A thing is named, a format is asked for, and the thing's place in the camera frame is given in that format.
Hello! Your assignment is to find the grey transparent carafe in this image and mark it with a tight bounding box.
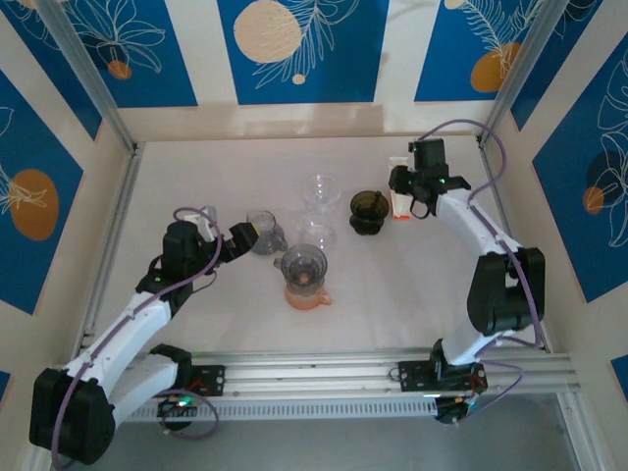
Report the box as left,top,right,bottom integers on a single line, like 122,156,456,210
248,210,289,257

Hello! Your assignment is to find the dark olive dripper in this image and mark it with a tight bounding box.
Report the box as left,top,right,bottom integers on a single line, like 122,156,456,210
348,189,392,236

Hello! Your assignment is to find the grey transparent dripper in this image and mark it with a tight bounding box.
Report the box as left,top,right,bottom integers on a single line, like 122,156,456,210
273,243,329,298

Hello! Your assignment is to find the clear glass carafe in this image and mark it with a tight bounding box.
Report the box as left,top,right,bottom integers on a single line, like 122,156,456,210
296,213,340,256

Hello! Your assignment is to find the orange transparent carafe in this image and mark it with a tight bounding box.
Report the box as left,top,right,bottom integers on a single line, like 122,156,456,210
284,284,335,311

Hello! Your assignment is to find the white orange filter box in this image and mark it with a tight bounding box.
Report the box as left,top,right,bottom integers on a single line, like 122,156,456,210
389,155,418,222

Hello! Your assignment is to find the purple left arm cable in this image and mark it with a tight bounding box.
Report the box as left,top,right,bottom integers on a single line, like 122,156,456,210
51,206,222,471

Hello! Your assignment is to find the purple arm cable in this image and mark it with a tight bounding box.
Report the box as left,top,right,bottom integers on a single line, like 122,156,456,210
51,206,222,471
421,119,547,347

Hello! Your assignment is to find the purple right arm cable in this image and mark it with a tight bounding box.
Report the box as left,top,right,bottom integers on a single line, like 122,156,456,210
421,119,547,347

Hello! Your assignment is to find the aluminium frame post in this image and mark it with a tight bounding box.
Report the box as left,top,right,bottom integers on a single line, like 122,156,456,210
36,0,143,156
478,0,565,148

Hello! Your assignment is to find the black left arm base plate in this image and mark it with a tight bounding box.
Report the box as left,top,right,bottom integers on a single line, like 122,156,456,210
189,363,228,397

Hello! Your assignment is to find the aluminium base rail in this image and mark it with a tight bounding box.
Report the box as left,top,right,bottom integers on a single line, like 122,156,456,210
80,347,575,399

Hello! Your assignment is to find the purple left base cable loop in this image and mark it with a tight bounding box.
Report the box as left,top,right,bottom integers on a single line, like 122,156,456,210
159,390,221,442

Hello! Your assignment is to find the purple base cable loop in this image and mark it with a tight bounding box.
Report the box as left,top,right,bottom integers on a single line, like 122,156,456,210
458,360,526,424
159,390,221,442

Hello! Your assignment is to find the slotted grey cable duct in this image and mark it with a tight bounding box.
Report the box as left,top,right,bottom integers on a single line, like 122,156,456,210
120,397,441,424

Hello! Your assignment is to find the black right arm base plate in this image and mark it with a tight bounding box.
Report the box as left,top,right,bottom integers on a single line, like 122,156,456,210
395,359,488,393

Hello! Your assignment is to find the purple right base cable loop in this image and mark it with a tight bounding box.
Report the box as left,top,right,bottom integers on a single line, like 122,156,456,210
458,360,526,424

